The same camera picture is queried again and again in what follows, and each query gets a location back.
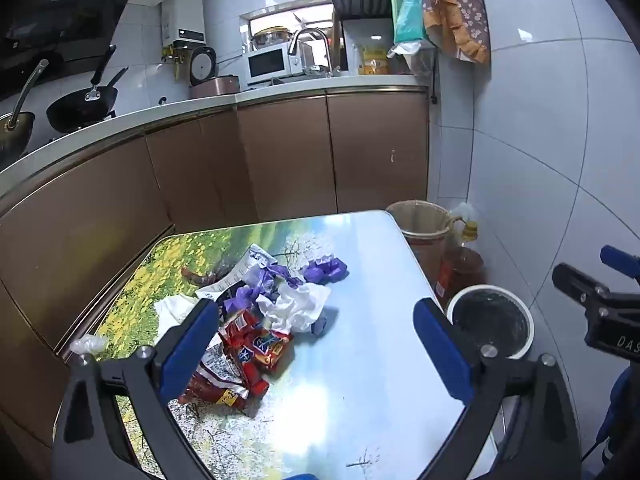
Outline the white kitchen countertop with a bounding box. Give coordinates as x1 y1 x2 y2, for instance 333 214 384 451
0 74 431 173

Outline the printed white paper slip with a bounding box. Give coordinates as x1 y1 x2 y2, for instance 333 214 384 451
195 243 278 301

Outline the brown kitchen cabinet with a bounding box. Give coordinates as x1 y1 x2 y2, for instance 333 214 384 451
0 86 431 461

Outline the green plastic bag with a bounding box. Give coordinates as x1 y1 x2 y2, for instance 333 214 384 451
390 0 431 46

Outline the cooking oil bottle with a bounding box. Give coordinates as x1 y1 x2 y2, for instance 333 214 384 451
436 215 488 308

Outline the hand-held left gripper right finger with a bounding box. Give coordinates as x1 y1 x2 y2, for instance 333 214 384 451
412 297 583 480

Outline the white plastic bag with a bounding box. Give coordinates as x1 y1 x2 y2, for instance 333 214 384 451
387 40 436 68

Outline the floral apron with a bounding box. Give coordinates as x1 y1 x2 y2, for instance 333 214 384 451
417 0 491 63

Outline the white microwave oven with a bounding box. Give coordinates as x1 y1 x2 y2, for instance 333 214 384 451
244 42 303 86

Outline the red snack wrapper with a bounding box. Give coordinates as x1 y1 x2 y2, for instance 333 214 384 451
220 310 293 396
177 345 251 411

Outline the white bin with black bag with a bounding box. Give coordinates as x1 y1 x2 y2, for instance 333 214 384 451
446 284 535 360

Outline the dark frying pan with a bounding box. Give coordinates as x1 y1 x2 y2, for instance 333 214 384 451
0 59 50 167

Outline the black wok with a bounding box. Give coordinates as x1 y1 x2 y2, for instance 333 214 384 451
46 45 130 133

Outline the white water heater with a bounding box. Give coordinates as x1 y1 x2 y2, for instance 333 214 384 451
160 0 207 51

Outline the beige paper bucket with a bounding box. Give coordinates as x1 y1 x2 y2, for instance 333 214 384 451
385 200 452 281

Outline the yellow packet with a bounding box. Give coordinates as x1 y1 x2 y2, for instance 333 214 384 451
361 46 390 75

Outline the steel pot with lid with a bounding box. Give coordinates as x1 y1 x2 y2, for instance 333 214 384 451
250 25 293 51

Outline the purple glove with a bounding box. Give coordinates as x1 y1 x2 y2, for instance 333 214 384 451
304 256 350 286
222 262 301 313

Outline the yellow gas valve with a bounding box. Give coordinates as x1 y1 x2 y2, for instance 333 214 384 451
161 46 186 81

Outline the steel kitchen faucet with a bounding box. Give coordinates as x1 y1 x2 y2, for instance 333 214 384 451
289 28 341 78

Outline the crumpled clear plastic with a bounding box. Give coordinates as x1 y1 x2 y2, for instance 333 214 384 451
69 332 108 356

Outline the white napkin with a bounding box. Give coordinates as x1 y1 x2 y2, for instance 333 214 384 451
152 294 201 338

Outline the rice cooker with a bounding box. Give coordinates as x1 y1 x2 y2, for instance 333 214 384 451
189 46 240 100

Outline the white tissue paper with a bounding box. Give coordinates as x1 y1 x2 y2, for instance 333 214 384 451
256 282 333 333

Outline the black range hood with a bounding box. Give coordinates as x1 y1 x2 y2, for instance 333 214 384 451
0 0 143 101

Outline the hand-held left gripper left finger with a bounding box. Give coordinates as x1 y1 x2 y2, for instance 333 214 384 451
52 300 221 480

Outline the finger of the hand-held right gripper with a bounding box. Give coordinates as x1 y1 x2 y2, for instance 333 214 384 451
552 262 613 312
600 245 640 282

